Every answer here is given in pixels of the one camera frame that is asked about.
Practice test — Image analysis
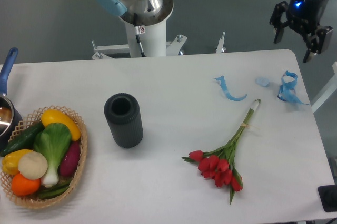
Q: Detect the yellow bell pepper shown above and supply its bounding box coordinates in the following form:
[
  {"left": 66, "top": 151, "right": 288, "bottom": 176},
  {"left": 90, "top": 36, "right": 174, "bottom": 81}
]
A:
[{"left": 2, "top": 149, "right": 33, "bottom": 175}]

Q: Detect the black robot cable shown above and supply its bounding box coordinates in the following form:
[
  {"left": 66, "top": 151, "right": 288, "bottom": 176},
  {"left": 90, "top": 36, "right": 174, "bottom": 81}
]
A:
[{"left": 132, "top": 13, "right": 146, "bottom": 58}]

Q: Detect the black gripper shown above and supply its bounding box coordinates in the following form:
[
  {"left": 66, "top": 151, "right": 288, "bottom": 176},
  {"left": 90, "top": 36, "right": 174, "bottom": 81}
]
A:
[{"left": 269, "top": 0, "right": 333, "bottom": 63}]

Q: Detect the tangled blue ribbon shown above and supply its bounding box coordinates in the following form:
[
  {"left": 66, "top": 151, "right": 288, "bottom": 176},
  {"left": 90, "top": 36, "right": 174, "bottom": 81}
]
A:
[{"left": 277, "top": 71, "right": 309, "bottom": 105}]

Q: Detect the black device at edge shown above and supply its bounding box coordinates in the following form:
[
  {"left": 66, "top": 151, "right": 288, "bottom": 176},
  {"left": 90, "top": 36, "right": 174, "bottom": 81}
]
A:
[{"left": 318, "top": 185, "right": 336, "bottom": 212}]

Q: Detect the dark green cucumber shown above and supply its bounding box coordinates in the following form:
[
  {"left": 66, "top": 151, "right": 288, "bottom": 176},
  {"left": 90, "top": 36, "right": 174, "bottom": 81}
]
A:
[{"left": 1, "top": 121, "right": 45, "bottom": 157}]

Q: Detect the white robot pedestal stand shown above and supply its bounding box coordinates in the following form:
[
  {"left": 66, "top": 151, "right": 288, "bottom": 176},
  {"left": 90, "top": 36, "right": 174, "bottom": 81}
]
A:
[{"left": 91, "top": 13, "right": 227, "bottom": 60}]

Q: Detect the red tulip bouquet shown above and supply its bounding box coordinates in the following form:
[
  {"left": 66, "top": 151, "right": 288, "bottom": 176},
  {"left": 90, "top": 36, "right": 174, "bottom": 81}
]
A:
[{"left": 182, "top": 99, "right": 261, "bottom": 203}]

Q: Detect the orange fruit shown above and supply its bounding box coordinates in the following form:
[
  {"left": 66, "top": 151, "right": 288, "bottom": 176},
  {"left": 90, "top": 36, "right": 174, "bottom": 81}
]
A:
[{"left": 11, "top": 173, "right": 41, "bottom": 196}]

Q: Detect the green bean pod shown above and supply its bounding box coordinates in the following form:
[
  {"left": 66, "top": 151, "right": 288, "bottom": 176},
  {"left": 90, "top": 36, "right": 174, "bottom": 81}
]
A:
[{"left": 37, "top": 181, "right": 71, "bottom": 200}]

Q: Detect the blue handled saucepan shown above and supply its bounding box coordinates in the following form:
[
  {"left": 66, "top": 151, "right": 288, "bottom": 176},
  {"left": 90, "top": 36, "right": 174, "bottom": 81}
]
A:
[{"left": 1, "top": 47, "right": 22, "bottom": 151}]

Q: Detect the white frame at right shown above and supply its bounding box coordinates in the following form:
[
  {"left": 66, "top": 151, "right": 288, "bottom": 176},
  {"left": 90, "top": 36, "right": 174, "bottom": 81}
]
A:
[{"left": 311, "top": 62, "right": 336, "bottom": 113}]

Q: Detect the purple sweet potato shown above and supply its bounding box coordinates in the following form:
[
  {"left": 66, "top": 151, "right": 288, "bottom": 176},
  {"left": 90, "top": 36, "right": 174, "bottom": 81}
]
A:
[{"left": 59, "top": 141, "right": 80, "bottom": 177}]

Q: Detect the small light blue cap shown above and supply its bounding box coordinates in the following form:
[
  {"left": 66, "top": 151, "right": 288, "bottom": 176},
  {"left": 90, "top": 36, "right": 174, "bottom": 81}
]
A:
[{"left": 255, "top": 77, "right": 270, "bottom": 87}]

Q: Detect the yellow squash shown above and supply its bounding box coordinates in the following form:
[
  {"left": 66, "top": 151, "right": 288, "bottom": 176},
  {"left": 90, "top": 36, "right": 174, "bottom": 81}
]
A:
[{"left": 41, "top": 109, "right": 81, "bottom": 141}]

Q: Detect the dark grey ribbed vase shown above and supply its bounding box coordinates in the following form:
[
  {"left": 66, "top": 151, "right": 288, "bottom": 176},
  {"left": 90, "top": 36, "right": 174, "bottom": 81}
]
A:
[{"left": 104, "top": 93, "right": 143, "bottom": 148}]

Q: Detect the green bok choy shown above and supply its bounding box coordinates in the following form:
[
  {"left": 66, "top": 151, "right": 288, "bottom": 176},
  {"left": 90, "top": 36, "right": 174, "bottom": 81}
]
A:
[{"left": 33, "top": 123, "right": 72, "bottom": 188}]

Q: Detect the woven wicker basket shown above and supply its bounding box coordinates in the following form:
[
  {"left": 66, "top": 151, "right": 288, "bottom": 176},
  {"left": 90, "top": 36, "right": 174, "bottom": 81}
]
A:
[{"left": 1, "top": 105, "right": 88, "bottom": 209}]

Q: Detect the curved blue ribbon strip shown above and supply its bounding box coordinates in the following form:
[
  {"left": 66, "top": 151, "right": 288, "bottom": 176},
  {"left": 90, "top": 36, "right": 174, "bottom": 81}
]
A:
[{"left": 213, "top": 75, "right": 247, "bottom": 101}]

